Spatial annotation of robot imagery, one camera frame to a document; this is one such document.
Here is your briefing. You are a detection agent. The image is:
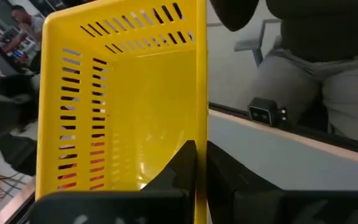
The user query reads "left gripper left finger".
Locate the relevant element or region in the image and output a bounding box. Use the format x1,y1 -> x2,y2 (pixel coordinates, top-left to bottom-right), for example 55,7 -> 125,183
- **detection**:
31,139 -> 198,224

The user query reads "black aluminium table frame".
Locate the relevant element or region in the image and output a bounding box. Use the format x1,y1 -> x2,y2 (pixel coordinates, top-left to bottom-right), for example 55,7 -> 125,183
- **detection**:
208,101 -> 358,158

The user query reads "person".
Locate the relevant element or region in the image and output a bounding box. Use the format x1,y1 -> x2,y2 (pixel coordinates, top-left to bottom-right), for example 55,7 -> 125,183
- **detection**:
1,4 -> 45,74
209,0 -> 358,147

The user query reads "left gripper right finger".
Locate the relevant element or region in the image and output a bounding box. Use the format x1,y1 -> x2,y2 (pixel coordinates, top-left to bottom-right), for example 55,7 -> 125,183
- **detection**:
206,141 -> 358,224

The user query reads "small black table camera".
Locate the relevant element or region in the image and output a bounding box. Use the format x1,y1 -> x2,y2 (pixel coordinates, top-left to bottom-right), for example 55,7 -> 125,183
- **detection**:
247,96 -> 289,128

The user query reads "yellow slotted plastic basket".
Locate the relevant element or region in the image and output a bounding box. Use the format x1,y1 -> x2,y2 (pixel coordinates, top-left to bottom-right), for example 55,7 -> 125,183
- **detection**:
35,0 -> 209,224

